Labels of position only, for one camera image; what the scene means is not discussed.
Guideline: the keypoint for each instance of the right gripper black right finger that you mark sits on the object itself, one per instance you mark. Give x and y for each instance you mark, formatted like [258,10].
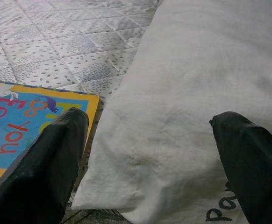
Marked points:
[255,168]

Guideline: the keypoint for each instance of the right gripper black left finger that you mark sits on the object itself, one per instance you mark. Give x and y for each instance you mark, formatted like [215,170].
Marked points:
[40,175]

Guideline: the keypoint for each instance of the yellow blue children's book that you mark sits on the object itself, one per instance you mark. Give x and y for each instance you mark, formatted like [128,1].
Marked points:
[14,121]

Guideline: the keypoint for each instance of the white pillow with print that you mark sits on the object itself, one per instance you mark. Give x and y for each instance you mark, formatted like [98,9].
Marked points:
[185,81]

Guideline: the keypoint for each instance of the quilted beige spotted mattress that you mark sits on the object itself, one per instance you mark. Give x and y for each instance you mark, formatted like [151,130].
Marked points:
[56,42]

